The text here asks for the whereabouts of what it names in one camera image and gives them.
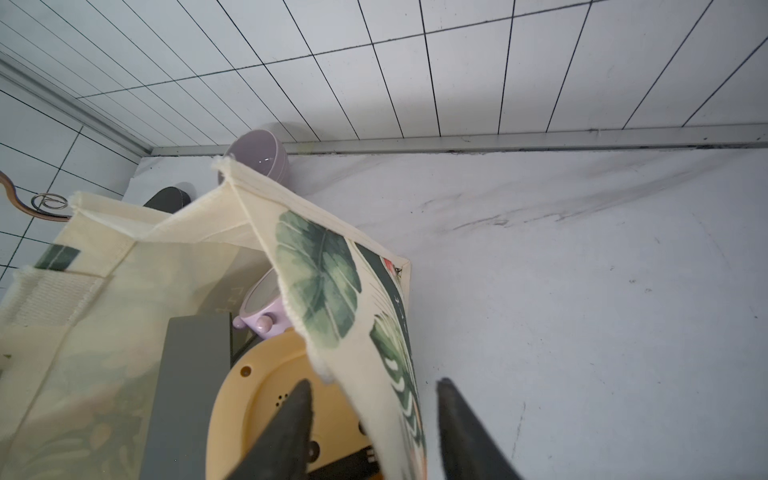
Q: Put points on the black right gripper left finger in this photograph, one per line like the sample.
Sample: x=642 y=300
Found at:
x=282 y=450

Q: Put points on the purple ceramic bowl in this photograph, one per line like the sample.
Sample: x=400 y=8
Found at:
x=261 y=151

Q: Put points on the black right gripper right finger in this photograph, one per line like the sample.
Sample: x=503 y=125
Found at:
x=467 y=449

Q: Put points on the orange rounded alarm clock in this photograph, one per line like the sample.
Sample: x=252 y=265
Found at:
x=254 y=392

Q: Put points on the lilac round alarm clock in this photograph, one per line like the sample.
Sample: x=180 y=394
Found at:
x=262 y=310

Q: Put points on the cream canvas floral tote bag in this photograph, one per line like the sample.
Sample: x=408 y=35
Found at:
x=82 y=329

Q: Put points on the grey square alarm clock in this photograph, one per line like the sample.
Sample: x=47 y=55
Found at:
x=195 y=360

